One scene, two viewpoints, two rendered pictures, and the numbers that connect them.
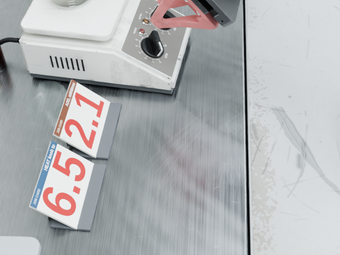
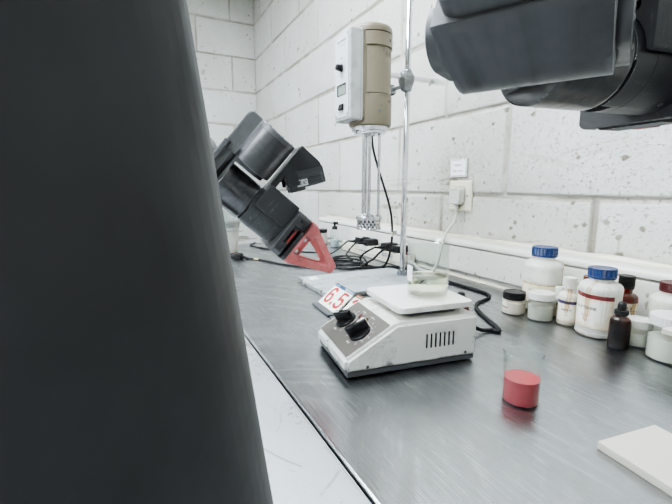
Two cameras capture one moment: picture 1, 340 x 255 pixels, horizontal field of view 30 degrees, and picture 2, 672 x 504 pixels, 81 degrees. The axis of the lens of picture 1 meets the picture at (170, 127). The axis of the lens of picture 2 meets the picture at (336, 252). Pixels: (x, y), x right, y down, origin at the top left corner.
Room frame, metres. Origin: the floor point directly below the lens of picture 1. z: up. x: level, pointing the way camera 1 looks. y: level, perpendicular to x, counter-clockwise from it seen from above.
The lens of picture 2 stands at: (1.08, -0.31, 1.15)
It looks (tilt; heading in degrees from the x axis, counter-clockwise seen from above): 9 degrees down; 146
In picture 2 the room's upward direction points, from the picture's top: straight up
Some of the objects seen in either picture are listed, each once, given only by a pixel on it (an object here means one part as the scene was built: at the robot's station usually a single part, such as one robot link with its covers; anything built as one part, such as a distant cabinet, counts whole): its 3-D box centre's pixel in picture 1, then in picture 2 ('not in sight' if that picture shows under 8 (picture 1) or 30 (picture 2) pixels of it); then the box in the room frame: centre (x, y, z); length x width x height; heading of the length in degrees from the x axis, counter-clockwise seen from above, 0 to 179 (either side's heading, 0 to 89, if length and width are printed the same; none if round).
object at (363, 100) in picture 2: not in sight; (362, 81); (0.28, 0.29, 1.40); 0.15 x 0.11 x 0.24; 84
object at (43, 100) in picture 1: (46, 101); not in sight; (0.57, 0.16, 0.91); 0.06 x 0.06 x 0.02
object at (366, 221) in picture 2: not in sight; (369, 179); (0.29, 0.31, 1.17); 0.07 x 0.07 x 0.25
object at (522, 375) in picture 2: not in sight; (522, 376); (0.84, 0.10, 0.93); 0.04 x 0.04 x 0.06
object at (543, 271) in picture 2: not in sight; (542, 278); (0.66, 0.46, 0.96); 0.07 x 0.07 x 0.13
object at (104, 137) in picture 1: (88, 118); not in sight; (0.52, 0.10, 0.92); 0.09 x 0.06 x 0.04; 170
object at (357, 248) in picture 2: not in sight; (374, 250); (-0.01, 0.57, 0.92); 0.40 x 0.06 x 0.04; 174
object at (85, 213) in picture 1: (70, 184); (333, 298); (0.42, 0.12, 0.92); 0.09 x 0.06 x 0.04; 170
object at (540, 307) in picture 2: not in sight; (540, 305); (0.70, 0.41, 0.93); 0.05 x 0.05 x 0.05
